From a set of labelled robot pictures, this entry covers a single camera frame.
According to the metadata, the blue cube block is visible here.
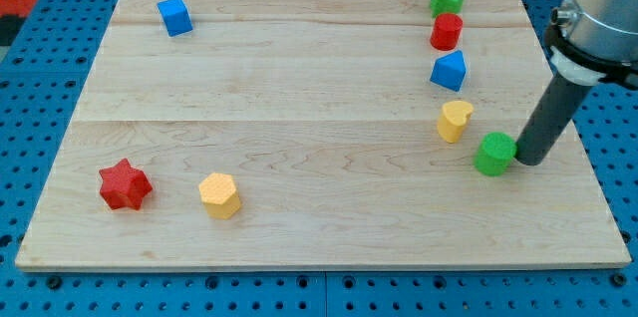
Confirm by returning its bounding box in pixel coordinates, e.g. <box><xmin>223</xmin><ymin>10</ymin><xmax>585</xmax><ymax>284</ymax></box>
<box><xmin>157</xmin><ymin>0</ymin><xmax>193</xmax><ymax>37</ymax></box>

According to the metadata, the red cylinder block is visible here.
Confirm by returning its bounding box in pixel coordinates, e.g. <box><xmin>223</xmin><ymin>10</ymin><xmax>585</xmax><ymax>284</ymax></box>
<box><xmin>430</xmin><ymin>13</ymin><xmax>464</xmax><ymax>51</ymax></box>

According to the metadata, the yellow hexagon block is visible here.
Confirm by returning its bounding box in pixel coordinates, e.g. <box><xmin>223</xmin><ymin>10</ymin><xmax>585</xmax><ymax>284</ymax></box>
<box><xmin>198</xmin><ymin>172</ymin><xmax>242</xmax><ymax>219</ymax></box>

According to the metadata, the yellow heart block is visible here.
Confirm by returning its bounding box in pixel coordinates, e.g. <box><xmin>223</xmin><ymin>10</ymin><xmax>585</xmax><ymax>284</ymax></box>
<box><xmin>437</xmin><ymin>100</ymin><xmax>475</xmax><ymax>144</ymax></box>

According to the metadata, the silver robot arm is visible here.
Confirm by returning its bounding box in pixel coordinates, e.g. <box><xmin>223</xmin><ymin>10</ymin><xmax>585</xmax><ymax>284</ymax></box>
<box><xmin>544</xmin><ymin>0</ymin><xmax>637</xmax><ymax>90</ymax></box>

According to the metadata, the red star block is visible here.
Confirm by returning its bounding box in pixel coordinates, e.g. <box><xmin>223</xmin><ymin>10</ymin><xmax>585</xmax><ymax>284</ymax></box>
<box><xmin>99</xmin><ymin>158</ymin><xmax>153</xmax><ymax>210</ymax></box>

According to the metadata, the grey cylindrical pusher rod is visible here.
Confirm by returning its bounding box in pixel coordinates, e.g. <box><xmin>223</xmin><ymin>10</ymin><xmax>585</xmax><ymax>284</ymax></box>
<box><xmin>515</xmin><ymin>73</ymin><xmax>592</xmax><ymax>165</ymax></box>

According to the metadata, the green cylinder block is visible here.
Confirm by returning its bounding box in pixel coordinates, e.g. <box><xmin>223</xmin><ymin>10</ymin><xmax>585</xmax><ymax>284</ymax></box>
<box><xmin>474</xmin><ymin>132</ymin><xmax>517</xmax><ymax>176</ymax></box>

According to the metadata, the wooden board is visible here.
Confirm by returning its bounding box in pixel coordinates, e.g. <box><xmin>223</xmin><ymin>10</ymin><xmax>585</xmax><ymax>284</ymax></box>
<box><xmin>15</xmin><ymin>0</ymin><xmax>631</xmax><ymax>272</ymax></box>

